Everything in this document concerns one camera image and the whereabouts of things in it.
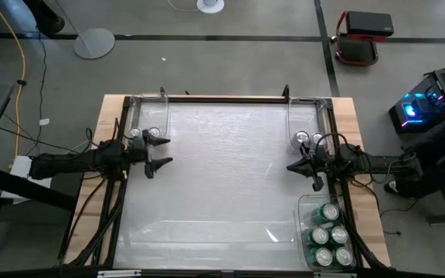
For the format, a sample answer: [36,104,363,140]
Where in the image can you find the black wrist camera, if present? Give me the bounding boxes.
[128,138,146,161]
[311,152,330,175]

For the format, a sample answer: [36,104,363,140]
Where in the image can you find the red black utility cart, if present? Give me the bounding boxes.
[334,10,396,67]

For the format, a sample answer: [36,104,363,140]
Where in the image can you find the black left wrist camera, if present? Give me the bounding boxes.
[128,138,146,161]

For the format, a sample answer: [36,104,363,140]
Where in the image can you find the green Sprite soda can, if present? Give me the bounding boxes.
[332,246,355,267]
[310,246,334,267]
[307,226,330,246]
[310,203,341,225]
[328,225,349,246]

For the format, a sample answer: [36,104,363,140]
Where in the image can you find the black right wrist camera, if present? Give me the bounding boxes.
[311,152,330,175]

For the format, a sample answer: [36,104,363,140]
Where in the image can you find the yellow cable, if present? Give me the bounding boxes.
[0,0,27,155]

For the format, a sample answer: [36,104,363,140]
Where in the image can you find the clear plastic bin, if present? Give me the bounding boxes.
[296,192,358,272]
[128,92,171,143]
[287,96,330,151]

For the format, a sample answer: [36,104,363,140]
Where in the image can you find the white round fan base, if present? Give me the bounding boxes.
[195,0,226,15]

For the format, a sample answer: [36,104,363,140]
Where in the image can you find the black RGB-lit desktop computer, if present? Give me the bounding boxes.
[388,69,445,135]

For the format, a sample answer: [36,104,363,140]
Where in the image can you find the thin black floor cable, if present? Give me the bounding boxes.
[32,25,49,146]
[379,196,420,236]

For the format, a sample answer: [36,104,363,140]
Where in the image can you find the white flat box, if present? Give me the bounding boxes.
[8,154,53,202]

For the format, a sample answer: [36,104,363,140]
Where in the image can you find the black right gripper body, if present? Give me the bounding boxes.
[301,141,341,193]

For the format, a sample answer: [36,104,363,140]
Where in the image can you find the black metal table frame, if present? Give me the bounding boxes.
[58,84,392,278]

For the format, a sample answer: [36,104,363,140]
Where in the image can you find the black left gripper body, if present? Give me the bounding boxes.
[124,130,155,180]

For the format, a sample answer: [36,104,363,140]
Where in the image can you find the white metal bracket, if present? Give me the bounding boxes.
[97,270,141,278]
[314,272,357,278]

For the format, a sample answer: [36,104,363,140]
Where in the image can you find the black side desk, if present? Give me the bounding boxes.
[0,83,77,256]

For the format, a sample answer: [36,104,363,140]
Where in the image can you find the grey round floor stand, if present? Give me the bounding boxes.
[58,0,116,60]

